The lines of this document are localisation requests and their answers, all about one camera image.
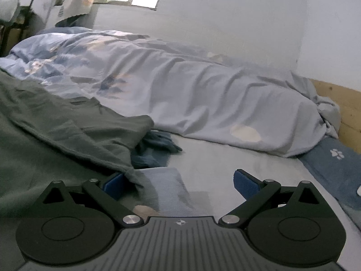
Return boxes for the light blue pants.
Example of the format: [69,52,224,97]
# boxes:
[132,167,215,218]

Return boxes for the cream printed curtain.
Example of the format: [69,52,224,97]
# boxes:
[58,0,98,23]

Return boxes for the green t-shirt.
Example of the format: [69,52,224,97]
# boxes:
[0,68,155,271]

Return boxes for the wooden headboard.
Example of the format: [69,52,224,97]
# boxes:
[310,78,361,148]

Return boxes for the blue dog print pillow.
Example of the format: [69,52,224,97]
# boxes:
[298,136,361,230]

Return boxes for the printed blue duvet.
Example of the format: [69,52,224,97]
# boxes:
[0,27,342,159]

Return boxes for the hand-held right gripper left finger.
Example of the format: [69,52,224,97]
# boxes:
[42,173,143,229]

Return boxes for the small beige cloth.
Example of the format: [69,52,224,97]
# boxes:
[132,205,159,218]

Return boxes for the dark blue shirt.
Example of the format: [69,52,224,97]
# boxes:
[130,130,183,169]

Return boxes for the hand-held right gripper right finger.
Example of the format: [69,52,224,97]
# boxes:
[218,169,324,228]

